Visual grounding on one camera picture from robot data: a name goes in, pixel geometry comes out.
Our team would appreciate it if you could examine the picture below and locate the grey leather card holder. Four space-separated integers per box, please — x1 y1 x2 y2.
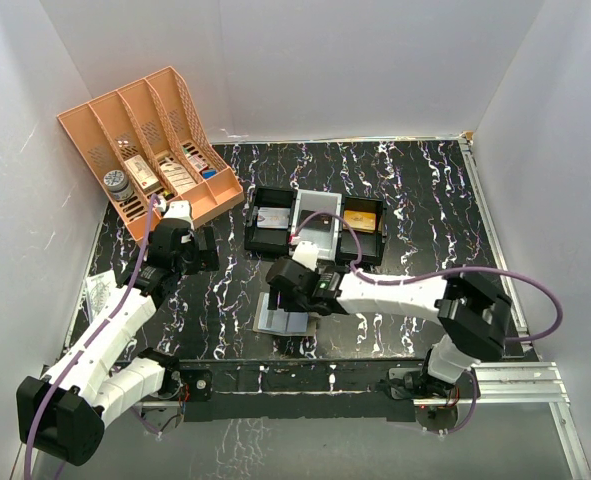
252 292 317 337

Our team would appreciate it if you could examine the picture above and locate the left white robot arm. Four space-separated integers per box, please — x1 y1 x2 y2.
16 196 219 478

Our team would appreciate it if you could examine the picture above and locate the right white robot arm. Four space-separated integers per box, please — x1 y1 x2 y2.
266 241 512 398

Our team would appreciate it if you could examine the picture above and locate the black left card tray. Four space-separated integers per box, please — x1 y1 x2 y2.
244 186 296 257

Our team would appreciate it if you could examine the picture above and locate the black card tray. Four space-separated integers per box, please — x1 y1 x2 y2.
335 195 387 266
244 186 296 257

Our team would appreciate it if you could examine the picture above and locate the white label card stack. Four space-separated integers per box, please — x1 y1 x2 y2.
158 156 197 195

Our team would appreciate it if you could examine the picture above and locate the silver credit card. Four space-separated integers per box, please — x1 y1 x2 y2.
256 207 290 230

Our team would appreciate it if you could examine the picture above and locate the white middle card tray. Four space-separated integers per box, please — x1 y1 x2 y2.
290 189 342 261

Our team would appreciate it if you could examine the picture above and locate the gold credit card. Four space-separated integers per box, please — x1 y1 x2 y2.
344 210 377 234

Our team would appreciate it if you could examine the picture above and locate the black right card tray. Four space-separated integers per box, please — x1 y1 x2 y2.
335 195 387 266

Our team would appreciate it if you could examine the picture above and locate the small colourful packet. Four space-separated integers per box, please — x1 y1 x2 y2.
182 143 210 174

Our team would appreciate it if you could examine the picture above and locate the white red box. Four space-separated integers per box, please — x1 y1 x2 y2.
124 155 160 194

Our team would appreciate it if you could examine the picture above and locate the round patterned tin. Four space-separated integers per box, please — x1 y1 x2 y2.
103 170 133 202

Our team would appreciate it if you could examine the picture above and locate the white patterned paper sheet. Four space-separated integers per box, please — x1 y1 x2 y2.
85 270 116 317

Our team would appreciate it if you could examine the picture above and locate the orange plastic file organizer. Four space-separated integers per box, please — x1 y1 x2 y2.
57 66 244 242

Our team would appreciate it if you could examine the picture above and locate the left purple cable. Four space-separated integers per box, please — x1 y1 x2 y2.
22 193 171 480

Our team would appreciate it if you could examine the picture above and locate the purple cable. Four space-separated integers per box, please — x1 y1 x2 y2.
22 193 171 480
289 210 564 434

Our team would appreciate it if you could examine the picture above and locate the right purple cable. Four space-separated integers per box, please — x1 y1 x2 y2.
289 210 564 434

